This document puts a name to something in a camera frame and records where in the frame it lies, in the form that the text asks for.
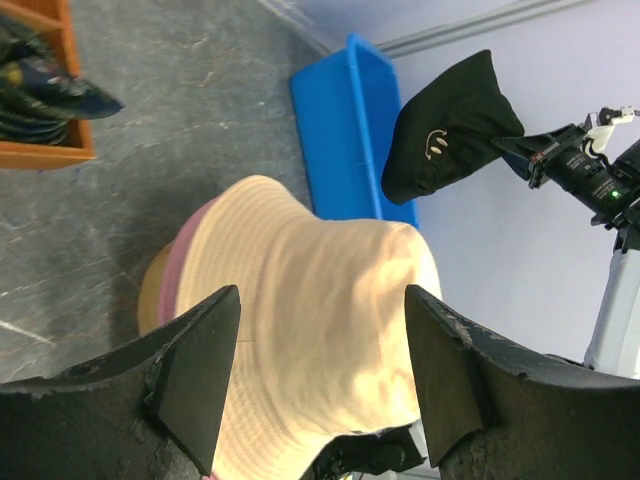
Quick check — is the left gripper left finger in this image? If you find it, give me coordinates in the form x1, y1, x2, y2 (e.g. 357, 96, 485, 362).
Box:
1, 285, 241, 479

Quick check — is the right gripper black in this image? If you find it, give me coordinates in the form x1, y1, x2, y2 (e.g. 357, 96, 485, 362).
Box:
491, 124, 623, 215

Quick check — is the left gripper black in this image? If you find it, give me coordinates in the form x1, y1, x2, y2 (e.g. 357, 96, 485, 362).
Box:
309, 424, 428, 480

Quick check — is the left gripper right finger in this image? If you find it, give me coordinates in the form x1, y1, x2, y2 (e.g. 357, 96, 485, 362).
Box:
405, 285, 639, 479

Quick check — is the black cap with logo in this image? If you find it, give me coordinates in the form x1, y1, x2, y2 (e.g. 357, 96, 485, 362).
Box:
381, 49, 524, 205

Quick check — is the beige hat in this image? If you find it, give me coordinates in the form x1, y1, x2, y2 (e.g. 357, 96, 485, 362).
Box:
171, 175, 441, 479

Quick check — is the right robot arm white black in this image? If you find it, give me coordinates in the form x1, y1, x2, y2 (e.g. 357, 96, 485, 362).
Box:
492, 124, 639, 380

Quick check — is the wooden hat stand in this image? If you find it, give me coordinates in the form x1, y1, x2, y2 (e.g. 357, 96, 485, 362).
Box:
136, 243, 175, 336

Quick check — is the blue plastic bin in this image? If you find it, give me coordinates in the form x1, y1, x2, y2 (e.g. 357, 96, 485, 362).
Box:
290, 33, 418, 226

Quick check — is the orange compartment tray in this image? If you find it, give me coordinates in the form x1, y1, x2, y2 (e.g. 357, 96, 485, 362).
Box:
1, 1, 97, 170

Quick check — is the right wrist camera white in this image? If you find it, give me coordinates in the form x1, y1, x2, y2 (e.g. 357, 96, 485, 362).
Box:
582, 106, 639, 157

